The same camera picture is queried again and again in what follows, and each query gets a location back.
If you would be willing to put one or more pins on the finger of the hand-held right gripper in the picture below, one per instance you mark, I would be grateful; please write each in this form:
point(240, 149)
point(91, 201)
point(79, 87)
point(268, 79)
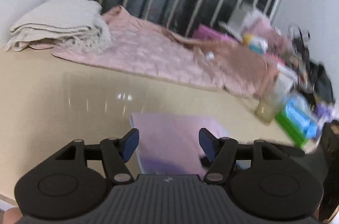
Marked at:
point(287, 150)

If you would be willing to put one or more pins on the pink quilted jacket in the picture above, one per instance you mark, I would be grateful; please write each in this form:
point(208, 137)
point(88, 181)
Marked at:
point(148, 54)

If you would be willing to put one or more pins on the cream knitted fringed blanket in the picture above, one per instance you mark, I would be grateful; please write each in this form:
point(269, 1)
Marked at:
point(58, 17)

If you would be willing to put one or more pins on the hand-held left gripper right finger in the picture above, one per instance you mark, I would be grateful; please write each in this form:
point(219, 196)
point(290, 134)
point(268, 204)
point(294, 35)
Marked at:
point(208, 146)

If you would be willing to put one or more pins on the pink and blue garment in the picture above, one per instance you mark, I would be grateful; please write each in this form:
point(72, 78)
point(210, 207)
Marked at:
point(172, 139)

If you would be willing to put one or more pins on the stack of white boxes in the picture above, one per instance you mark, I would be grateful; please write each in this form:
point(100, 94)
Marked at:
point(239, 17)

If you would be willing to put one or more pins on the purple packet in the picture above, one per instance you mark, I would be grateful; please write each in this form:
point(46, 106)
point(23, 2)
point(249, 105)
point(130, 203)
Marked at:
point(324, 110)

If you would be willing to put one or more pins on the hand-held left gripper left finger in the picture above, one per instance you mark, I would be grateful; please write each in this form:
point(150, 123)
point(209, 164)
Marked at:
point(131, 145)

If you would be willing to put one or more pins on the blue tissue packet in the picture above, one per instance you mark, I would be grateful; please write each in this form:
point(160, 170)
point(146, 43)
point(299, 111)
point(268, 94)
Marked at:
point(299, 112)

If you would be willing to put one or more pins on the person's left hand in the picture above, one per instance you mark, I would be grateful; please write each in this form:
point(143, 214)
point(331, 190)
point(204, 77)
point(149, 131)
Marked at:
point(13, 216)

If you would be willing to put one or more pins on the green box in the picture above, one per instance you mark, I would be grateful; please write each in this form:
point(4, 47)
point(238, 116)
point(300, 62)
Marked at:
point(287, 124)

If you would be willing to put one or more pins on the pink folded cushion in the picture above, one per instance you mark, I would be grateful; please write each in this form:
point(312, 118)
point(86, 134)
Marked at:
point(270, 30)

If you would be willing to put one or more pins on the pink flat box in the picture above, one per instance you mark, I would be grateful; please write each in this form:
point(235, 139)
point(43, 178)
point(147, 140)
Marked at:
point(209, 33)

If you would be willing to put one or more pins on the clear drinking glass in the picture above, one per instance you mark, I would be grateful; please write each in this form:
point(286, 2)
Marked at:
point(266, 110)

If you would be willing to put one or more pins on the white and yellow plush toy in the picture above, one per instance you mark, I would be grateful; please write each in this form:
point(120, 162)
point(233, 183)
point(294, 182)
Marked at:
point(253, 41)

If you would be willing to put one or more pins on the black bag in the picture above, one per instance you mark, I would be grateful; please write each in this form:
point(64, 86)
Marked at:
point(323, 83)

